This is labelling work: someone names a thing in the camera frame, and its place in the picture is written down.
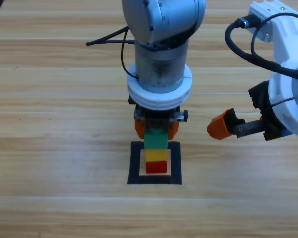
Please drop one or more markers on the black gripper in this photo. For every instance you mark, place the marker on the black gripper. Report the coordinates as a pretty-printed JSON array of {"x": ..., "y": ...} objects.
[
  {"x": 268, "y": 119},
  {"x": 156, "y": 116}
]

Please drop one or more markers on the green wooden cube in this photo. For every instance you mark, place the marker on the green wooden cube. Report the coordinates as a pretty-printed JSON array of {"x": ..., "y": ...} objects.
[{"x": 156, "y": 140}]

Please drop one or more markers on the yellow wooden cube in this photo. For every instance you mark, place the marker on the yellow wooden cube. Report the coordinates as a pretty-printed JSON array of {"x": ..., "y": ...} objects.
[{"x": 156, "y": 155}]

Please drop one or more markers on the red wooden cube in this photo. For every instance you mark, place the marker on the red wooden cube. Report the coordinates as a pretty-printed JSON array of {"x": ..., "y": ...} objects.
[{"x": 156, "y": 166}]

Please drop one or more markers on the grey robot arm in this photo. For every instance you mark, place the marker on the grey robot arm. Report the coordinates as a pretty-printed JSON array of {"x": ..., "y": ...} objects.
[
  {"x": 285, "y": 49},
  {"x": 161, "y": 49}
]

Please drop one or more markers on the black tape square outline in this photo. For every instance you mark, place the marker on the black tape square outline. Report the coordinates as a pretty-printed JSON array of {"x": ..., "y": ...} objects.
[{"x": 134, "y": 168}]

